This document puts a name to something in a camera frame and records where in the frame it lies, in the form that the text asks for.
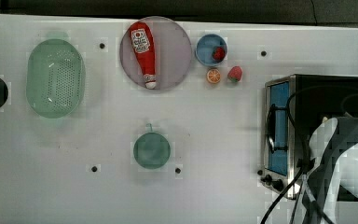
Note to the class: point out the red plush ketchup bottle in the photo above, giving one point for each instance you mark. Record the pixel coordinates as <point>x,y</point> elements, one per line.
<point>142,42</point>

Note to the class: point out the orange slice toy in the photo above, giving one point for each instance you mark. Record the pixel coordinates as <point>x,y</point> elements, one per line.
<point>213,76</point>

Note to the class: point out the grey round plate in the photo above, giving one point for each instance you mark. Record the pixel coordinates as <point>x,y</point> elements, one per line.
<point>173,53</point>

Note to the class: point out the black toaster oven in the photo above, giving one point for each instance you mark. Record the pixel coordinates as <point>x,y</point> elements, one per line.
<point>308,99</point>

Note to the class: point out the red strawberry in bowl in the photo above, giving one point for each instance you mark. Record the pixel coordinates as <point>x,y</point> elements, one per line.
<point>219,54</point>

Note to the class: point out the black oven door handle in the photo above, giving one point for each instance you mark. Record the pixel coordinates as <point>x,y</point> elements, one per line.
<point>276,128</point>

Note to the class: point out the small green round cup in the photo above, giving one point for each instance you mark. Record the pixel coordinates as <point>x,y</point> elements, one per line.
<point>151,150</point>

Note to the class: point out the green perforated colander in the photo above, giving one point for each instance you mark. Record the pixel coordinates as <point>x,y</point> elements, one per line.
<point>55,79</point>

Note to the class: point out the red plush strawberry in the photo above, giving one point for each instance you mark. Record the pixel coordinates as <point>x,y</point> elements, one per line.
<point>235,74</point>

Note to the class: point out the blue bowl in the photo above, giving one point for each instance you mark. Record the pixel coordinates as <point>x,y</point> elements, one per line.
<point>205,46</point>

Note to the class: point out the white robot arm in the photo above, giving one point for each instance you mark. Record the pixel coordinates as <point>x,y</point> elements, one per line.
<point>334,151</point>

